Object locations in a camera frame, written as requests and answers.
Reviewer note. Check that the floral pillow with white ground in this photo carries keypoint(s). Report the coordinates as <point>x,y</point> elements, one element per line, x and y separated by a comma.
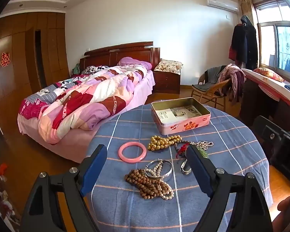
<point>169,65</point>

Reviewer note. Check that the dark desk with white top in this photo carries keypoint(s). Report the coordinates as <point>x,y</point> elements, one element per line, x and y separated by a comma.
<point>256,101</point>

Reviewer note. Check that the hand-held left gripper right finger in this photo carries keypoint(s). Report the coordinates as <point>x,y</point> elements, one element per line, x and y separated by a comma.
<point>197,171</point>

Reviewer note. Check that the wooden bed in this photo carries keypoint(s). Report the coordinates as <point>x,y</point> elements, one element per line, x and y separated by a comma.
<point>125,53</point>

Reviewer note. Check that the green cloth item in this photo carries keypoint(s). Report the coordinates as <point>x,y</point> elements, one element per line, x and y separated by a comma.
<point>75,69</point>

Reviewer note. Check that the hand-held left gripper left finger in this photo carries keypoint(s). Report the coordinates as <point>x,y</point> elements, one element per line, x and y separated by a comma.
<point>94,171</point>

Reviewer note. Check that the dark grey garment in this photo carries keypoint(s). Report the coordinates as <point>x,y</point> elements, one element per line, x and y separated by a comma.
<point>212,76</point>

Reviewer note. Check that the printed paper sheet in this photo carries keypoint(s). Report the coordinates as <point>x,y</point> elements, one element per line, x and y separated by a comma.
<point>174,113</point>

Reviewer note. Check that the silver wristwatch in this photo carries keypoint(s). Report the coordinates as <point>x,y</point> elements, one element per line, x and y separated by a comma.
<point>185,169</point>

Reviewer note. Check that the green jade pendant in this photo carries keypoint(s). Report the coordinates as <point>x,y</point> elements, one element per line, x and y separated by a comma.
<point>203,154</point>

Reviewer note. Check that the window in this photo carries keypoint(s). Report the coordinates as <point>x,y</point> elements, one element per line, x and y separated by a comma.
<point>275,46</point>

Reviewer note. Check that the blue plaid tablecloth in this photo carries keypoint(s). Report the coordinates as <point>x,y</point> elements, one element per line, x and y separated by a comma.
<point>125,212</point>

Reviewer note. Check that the purple pillow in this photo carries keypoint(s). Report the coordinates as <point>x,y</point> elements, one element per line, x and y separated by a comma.
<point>135,63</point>

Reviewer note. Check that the red paper decoration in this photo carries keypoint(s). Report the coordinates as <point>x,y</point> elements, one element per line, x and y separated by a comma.
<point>4,59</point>

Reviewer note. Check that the floral pillow with red edge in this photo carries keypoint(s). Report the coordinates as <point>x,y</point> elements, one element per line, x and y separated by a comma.
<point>268,74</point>

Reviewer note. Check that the silver bangle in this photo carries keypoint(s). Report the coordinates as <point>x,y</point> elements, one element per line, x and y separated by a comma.
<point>168,171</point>

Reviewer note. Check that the wooden wardrobe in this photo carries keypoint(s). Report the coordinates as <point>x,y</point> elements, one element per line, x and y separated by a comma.
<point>14,77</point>

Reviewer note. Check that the white air conditioner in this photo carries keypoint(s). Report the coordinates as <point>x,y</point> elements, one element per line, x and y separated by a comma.
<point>222,3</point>

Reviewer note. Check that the person's right hand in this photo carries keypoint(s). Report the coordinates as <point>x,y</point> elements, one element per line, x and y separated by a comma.
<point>288,204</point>

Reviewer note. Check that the pink and maroon clothes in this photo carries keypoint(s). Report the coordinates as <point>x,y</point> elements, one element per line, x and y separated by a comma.
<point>233,77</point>

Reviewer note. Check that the pink patchwork quilt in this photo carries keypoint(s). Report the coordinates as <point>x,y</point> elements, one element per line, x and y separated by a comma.
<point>87,101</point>

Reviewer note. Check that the wicker chair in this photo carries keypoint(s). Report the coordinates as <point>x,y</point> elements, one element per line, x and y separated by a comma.
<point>207,94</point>

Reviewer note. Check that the hanging dark coats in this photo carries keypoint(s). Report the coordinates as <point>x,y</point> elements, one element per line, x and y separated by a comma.
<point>244,43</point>

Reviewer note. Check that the pink metal tin box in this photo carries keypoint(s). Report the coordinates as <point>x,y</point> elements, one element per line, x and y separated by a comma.
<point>183,127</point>

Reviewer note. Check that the pink bangle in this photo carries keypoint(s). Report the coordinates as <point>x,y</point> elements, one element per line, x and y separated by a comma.
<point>121,154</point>

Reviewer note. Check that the wooden nightstand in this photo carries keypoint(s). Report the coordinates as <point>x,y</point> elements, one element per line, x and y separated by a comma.
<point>166,82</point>

